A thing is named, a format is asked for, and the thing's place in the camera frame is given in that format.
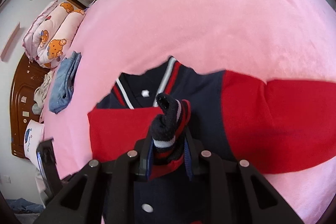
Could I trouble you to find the navy red varsity jacket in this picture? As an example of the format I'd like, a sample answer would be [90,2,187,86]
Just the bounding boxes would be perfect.
[88,57,335,223]

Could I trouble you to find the white pillow with blue print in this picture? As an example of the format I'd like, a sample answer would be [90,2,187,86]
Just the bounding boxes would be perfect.
[24,119,45,169]

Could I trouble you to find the beige crumpled cloth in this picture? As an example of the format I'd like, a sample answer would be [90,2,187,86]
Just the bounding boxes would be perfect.
[32,71,54,115]

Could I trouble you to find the folded blue denim jeans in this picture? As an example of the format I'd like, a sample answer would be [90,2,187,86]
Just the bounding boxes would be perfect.
[49,51,81,114]

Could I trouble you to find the brown wooden headboard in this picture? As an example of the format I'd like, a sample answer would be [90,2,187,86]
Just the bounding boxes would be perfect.
[10,55,49,159]

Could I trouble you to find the pink bear-print folded quilt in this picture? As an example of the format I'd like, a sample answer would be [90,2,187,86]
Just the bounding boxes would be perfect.
[22,1,85,69]

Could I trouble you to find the pink plush bed blanket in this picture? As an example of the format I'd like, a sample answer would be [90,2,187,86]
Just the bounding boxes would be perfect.
[41,0,336,224]

